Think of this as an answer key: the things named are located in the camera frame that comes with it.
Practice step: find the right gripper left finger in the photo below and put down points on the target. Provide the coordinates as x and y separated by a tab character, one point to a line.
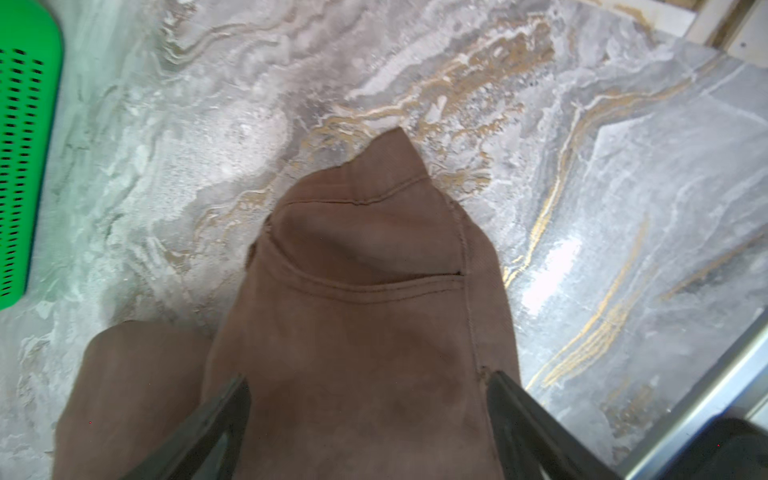
207	444

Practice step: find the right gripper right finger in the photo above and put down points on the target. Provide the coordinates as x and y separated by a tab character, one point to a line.
530	443

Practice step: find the brown trousers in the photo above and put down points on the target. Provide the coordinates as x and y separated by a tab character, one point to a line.
371	314

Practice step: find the green plastic basket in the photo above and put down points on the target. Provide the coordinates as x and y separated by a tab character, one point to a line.
31	61

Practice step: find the aluminium frame rail right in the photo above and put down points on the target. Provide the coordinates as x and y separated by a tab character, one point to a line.
735	387

